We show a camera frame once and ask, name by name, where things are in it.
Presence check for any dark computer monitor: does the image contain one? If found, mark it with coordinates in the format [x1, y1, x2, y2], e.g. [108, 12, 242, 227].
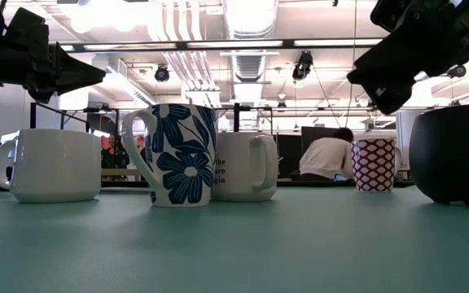
[301, 125, 344, 144]

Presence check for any black ceiling camera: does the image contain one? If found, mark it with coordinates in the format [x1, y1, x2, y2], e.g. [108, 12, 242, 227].
[154, 64, 170, 82]
[447, 64, 467, 79]
[291, 50, 314, 81]

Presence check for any cream mug with black text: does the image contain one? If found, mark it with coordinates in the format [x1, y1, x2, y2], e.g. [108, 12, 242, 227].
[212, 131, 279, 203]

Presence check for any red white lattice mug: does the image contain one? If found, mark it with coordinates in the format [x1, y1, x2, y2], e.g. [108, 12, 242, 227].
[351, 137, 403, 193]

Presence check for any tall white blue-floral mug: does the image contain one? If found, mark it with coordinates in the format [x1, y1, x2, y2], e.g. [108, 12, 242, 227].
[121, 103, 218, 208]

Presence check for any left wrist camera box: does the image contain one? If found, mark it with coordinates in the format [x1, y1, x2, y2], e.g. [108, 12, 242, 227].
[4, 7, 50, 44]

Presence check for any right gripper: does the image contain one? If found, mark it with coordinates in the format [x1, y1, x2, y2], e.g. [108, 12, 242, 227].
[346, 0, 469, 115]

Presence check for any round black mug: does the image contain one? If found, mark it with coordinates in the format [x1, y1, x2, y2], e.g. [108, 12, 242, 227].
[408, 103, 469, 208]

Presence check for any person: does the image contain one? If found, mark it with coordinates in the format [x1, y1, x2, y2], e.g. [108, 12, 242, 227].
[101, 132, 132, 170]
[298, 126, 356, 182]

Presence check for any wide white blue-rimmed mug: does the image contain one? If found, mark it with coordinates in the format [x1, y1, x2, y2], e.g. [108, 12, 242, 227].
[0, 129, 103, 204]

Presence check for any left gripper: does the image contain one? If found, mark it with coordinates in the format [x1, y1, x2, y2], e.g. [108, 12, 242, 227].
[0, 37, 107, 103]

